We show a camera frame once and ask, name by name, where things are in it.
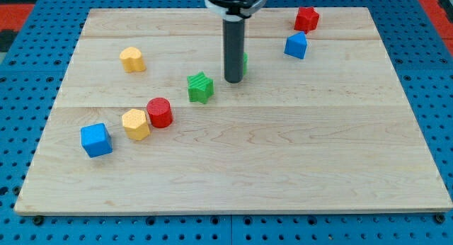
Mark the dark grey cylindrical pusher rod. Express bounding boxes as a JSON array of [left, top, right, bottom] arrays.
[[222, 20, 245, 84]]

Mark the green star block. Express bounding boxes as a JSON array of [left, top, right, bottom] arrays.
[[187, 72, 214, 104]]

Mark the red star block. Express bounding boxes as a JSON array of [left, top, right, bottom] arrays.
[[294, 6, 320, 33]]

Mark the green block behind rod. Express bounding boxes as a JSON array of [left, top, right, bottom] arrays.
[[243, 52, 248, 76]]

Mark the blue triangular prism block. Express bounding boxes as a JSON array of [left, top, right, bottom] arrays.
[[284, 32, 308, 59]]

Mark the yellow heart block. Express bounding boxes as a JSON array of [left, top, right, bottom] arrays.
[[119, 47, 147, 73]]

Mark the red cylinder block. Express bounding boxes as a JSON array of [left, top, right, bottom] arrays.
[[147, 98, 173, 128]]

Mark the yellow hexagon block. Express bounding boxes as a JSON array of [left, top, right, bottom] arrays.
[[122, 109, 151, 141]]

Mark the blue cube block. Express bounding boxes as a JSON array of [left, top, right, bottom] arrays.
[[81, 123, 113, 158]]

